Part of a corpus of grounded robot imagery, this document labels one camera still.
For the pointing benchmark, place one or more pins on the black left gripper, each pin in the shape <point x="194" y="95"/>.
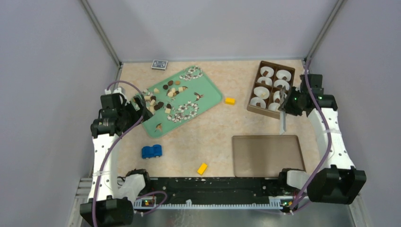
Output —
<point x="138" y="114"/>

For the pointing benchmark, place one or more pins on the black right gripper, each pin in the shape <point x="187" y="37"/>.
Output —
<point x="290" y="110"/>

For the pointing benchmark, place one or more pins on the metal tweezers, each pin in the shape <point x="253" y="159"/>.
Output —
<point x="282" y="112"/>

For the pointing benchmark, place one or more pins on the brown chocolate box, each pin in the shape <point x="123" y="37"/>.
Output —
<point x="271" y="79"/>

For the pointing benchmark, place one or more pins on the green plastic tray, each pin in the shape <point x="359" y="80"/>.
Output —
<point x="178" y="99"/>

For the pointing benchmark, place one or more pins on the tan box lid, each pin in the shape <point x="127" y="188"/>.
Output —
<point x="266" y="155"/>

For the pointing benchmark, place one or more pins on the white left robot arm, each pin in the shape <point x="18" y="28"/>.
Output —
<point x="105" y="207"/>

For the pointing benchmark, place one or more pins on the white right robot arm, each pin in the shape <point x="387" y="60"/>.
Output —
<point x="336" y="178"/>

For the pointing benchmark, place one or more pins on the white cup lower right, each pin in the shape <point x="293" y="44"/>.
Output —
<point x="277" y="96"/>

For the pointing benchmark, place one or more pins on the white cup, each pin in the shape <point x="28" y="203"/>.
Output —
<point x="274" y="107"/>
<point x="267" y="71"/>
<point x="262" y="92"/>
<point x="277" y="96"/>
<point x="284" y="75"/>
<point x="280" y="83"/>

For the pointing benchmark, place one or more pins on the white cup bottom right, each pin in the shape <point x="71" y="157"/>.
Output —
<point x="274" y="107"/>

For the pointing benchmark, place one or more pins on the white cup middle right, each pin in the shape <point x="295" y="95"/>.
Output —
<point x="280" y="83"/>

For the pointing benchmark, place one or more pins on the white cup top right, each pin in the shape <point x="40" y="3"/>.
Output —
<point x="284" y="75"/>

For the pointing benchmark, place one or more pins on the white cup lower left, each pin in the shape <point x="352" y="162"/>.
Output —
<point x="262" y="92"/>

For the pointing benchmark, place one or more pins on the white cup top left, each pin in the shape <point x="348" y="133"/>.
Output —
<point x="267" y="71"/>

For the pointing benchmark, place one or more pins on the blue toy car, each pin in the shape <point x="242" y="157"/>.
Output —
<point x="151" y="151"/>

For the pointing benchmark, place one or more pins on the playing card deck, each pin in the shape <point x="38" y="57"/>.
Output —
<point x="159" y="65"/>

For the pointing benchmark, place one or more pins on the yellow block near tray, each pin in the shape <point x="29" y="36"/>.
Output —
<point x="230" y="101"/>

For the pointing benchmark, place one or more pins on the yellow block front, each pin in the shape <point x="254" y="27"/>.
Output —
<point x="203" y="167"/>

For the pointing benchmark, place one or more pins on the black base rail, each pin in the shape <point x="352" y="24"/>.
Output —
<point x="220" y="190"/>

